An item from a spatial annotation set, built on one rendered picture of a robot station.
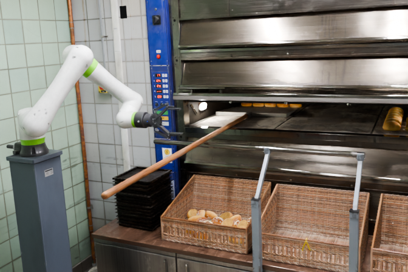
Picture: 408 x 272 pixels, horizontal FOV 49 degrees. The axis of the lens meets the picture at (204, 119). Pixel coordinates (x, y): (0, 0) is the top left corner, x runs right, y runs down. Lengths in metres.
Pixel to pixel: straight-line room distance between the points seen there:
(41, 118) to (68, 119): 1.16
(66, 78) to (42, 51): 0.98
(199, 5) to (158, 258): 1.59
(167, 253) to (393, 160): 1.40
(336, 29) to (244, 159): 0.98
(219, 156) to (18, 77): 1.40
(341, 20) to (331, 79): 0.33
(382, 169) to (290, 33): 0.94
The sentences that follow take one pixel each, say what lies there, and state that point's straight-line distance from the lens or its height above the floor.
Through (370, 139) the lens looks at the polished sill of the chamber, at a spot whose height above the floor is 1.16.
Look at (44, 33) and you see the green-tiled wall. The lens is 3.33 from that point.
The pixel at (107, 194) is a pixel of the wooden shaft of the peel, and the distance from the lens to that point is 1.81.
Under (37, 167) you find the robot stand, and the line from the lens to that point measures 2.49.
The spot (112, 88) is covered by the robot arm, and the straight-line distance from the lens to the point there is 2.60.
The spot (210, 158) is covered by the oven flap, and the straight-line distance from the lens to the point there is 3.02.
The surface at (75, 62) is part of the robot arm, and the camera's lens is 2.35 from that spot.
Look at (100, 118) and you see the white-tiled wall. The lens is 3.45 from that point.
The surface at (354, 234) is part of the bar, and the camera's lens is 2.27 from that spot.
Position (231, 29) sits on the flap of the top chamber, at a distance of 2.87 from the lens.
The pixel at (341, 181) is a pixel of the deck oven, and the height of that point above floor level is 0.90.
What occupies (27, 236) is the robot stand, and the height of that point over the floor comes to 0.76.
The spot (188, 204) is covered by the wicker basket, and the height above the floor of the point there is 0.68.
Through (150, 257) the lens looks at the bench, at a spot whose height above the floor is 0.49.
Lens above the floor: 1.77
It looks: 10 degrees down
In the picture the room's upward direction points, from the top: 3 degrees counter-clockwise
